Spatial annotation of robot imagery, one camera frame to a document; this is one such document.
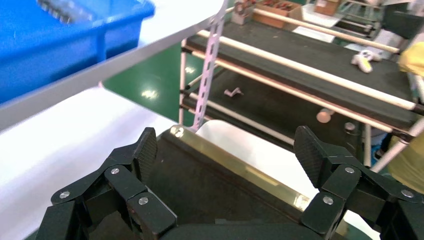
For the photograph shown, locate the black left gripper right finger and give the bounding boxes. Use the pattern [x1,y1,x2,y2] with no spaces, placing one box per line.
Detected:
[293,125,424,240]

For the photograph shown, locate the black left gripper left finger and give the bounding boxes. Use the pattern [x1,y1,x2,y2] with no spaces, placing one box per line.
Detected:
[50,127,178,240]

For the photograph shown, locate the beige round knob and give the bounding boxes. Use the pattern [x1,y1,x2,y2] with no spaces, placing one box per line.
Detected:
[315,108,335,124]

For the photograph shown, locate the white handheld tool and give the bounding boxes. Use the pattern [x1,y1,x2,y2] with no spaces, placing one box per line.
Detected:
[350,49,382,74]

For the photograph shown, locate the black belt conveyor table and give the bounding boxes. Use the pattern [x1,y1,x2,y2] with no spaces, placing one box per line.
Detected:
[178,0,424,173]

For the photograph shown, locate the small grey metal piece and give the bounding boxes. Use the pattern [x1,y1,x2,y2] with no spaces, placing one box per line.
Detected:
[223,87,245,99]

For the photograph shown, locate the person in yellow clothes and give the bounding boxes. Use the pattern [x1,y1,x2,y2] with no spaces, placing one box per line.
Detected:
[387,41,424,196]

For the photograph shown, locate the large blue plastic bin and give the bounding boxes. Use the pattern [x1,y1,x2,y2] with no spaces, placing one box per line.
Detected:
[0,0,157,105]

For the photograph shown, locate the white paper sheet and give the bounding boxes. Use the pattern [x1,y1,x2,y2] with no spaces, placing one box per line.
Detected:
[292,25,336,44]

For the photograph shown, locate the small brown cardboard box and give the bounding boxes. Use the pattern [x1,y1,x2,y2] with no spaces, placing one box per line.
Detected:
[313,0,343,17]

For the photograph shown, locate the open cardboard box red items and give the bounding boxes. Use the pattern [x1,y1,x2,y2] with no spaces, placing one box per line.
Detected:
[252,0,304,30]

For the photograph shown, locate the stack of flat metal brackets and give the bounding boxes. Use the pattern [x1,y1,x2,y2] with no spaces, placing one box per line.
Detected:
[36,0,95,25]

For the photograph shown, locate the small grey parts box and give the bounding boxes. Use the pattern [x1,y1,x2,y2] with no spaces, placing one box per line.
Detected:
[231,0,257,26]

